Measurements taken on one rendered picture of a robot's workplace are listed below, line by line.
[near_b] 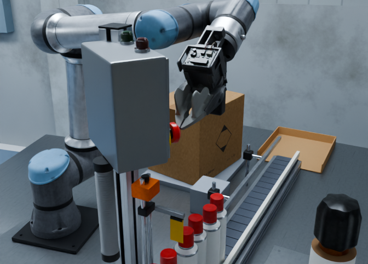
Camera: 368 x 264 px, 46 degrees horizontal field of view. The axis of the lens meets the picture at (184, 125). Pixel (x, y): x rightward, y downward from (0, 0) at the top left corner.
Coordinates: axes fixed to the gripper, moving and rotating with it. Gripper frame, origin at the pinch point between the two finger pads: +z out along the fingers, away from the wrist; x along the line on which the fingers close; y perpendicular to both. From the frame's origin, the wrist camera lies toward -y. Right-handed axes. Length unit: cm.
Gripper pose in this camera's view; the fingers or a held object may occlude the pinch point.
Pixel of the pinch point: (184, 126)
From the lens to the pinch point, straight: 79.5
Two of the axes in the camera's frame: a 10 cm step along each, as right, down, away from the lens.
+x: 8.9, 1.7, -4.3
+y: -2.4, -6.3, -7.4
